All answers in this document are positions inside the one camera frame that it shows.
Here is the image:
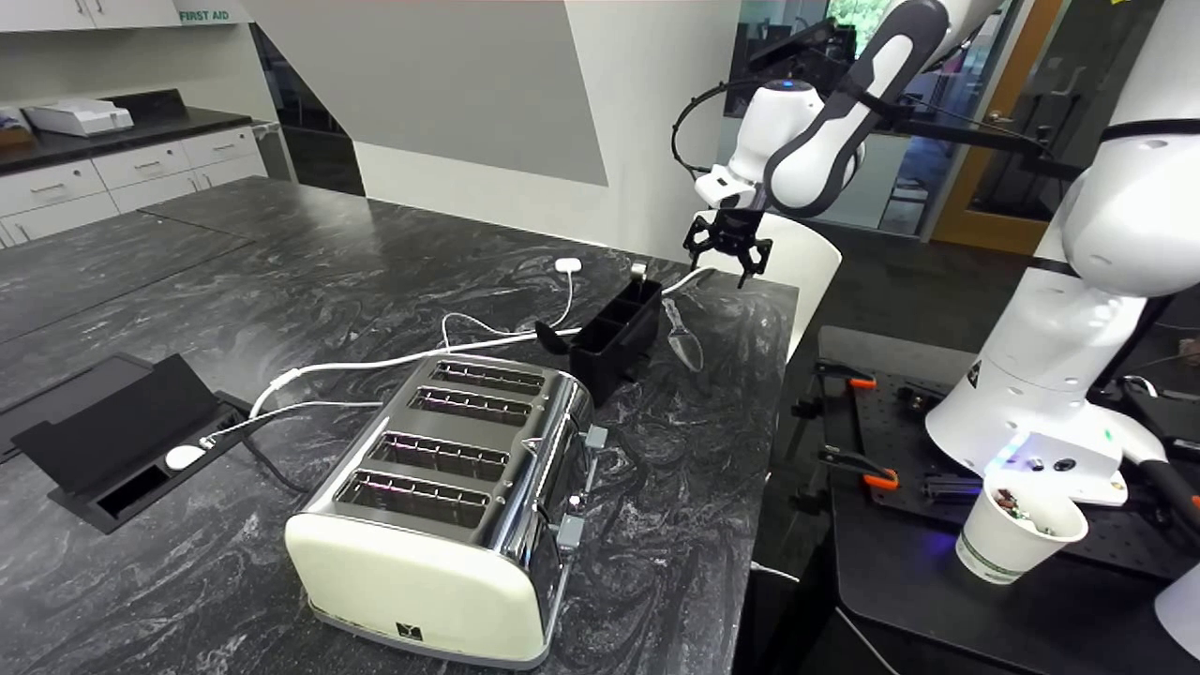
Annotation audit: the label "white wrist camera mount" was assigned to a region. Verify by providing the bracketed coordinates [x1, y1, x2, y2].
[692, 163, 763, 215]

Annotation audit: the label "white paper cup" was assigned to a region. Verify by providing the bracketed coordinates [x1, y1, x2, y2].
[953, 473, 1091, 593]

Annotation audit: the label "black pop-up outlet box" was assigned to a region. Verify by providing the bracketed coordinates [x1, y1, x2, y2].
[12, 348, 256, 538]

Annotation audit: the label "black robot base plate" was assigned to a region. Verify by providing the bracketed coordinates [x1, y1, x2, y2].
[818, 360, 1200, 675]

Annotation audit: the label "black arm cable harness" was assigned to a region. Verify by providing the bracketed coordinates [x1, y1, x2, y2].
[667, 78, 741, 181]

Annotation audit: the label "black cutlery holder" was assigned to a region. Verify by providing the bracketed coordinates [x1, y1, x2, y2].
[547, 273, 667, 403]

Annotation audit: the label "black clamp orange handle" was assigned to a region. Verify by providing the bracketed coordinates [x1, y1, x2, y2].
[787, 360, 884, 422]
[821, 443, 908, 500]

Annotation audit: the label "kitchen counter white cabinets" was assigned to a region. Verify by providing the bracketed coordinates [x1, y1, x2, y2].
[0, 87, 272, 256]

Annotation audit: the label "thick white power cable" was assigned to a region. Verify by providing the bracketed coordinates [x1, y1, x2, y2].
[244, 257, 724, 422]

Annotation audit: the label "thin white cable with plug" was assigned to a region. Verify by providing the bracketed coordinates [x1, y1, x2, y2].
[162, 256, 591, 476]

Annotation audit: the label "cream four-slot toaster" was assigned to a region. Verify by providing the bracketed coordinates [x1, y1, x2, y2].
[281, 348, 616, 672]

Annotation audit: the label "white countertop appliance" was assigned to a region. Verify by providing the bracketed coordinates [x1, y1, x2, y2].
[19, 92, 133, 140]

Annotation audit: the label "black stand bar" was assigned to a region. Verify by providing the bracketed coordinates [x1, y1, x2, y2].
[872, 103, 1084, 181]

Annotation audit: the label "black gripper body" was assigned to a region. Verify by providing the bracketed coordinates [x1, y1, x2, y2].
[684, 201, 767, 256]

